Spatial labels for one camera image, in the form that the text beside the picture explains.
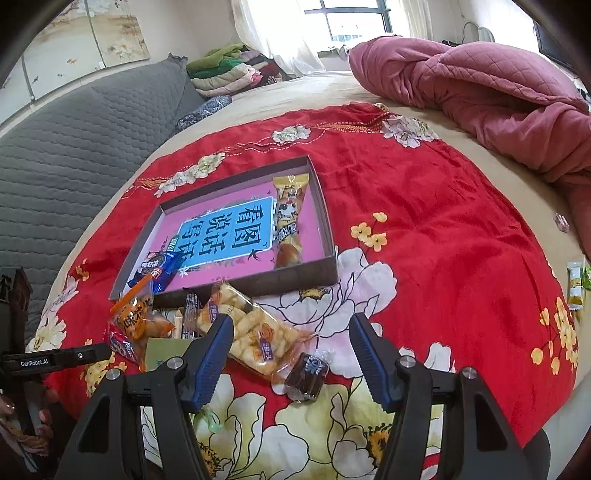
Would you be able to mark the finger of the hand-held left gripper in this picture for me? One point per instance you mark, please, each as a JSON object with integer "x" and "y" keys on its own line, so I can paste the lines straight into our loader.
{"x": 87, "y": 356}

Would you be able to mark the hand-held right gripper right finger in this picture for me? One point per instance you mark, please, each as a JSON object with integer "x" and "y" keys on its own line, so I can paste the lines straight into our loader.
{"x": 374, "y": 369}

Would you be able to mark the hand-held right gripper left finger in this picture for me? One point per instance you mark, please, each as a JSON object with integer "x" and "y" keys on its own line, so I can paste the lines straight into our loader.
{"x": 212, "y": 364}

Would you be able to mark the red white snack packet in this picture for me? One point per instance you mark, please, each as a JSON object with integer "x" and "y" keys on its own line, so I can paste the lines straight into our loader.
{"x": 122, "y": 344}

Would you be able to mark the green label pastry packet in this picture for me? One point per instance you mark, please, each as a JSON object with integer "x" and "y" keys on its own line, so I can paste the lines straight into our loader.
{"x": 161, "y": 353}

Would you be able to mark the light green candy packet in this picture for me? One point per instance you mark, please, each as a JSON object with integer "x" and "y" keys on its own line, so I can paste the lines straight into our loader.
{"x": 211, "y": 421}

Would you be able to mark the clear rice cracker packet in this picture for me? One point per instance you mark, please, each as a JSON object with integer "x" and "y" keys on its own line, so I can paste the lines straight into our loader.
{"x": 258, "y": 332}

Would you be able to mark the orange peanut packet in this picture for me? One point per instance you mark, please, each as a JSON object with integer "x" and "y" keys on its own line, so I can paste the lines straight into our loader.
{"x": 138, "y": 318}

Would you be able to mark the dark brownie packet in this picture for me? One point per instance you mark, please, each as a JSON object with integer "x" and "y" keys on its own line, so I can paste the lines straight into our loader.
{"x": 307, "y": 374}

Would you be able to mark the blue cookie packet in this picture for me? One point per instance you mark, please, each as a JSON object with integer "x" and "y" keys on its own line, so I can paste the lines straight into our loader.
{"x": 159, "y": 272}

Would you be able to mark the grey cardboard box pink inside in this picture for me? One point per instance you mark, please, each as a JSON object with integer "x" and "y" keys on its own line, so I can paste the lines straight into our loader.
{"x": 295, "y": 279}

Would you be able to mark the person's left hand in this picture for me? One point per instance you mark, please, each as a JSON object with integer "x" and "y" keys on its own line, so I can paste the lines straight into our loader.
{"x": 46, "y": 422}

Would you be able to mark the brown chocolate bar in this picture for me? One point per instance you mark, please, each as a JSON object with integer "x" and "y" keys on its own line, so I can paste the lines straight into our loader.
{"x": 190, "y": 314}

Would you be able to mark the red floral blanket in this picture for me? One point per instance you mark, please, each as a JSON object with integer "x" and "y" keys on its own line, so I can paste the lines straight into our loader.
{"x": 438, "y": 230}

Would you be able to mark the grey quilted headboard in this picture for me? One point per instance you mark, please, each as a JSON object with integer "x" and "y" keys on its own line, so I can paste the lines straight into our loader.
{"x": 69, "y": 161}

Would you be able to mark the yellow bread packet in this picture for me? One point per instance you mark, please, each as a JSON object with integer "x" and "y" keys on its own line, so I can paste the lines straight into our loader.
{"x": 288, "y": 217}

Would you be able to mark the yellow white snack packet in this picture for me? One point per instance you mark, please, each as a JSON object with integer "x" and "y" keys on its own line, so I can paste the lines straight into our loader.
{"x": 575, "y": 286}

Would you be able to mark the green snack packet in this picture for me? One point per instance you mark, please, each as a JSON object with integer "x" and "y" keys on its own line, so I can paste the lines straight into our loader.
{"x": 587, "y": 277}

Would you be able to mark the dark patterned cloth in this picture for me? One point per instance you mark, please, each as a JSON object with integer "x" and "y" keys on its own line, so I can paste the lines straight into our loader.
{"x": 203, "y": 113}

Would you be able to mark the beige bed sheet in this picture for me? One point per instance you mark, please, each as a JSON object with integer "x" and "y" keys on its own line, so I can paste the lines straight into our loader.
{"x": 300, "y": 92}

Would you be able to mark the pile of folded clothes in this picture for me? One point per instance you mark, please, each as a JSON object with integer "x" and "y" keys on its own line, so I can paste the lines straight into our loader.
{"x": 226, "y": 74}

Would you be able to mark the pink quilt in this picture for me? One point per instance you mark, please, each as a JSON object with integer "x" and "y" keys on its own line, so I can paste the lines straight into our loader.
{"x": 485, "y": 83}

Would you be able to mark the white curtain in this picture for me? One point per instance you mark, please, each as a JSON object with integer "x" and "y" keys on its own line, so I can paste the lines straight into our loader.
{"x": 272, "y": 32}

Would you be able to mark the window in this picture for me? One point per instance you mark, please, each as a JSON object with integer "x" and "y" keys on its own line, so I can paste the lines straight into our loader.
{"x": 351, "y": 18}

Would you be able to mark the floral wall panel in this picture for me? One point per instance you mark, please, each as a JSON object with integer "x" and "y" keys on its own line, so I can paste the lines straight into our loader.
{"x": 111, "y": 32}

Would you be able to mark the black wall television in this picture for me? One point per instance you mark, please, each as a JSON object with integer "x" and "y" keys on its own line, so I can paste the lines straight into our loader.
{"x": 554, "y": 46}

